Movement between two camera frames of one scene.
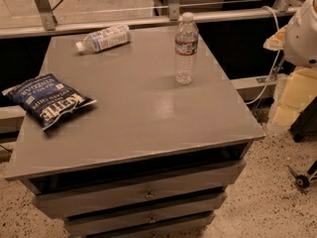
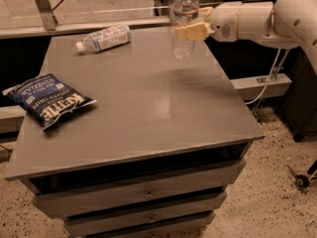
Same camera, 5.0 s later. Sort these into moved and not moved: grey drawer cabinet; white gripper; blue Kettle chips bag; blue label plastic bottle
Moved: white gripper
Not moved: blue Kettle chips bag; blue label plastic bottle; grey drawer cabinet
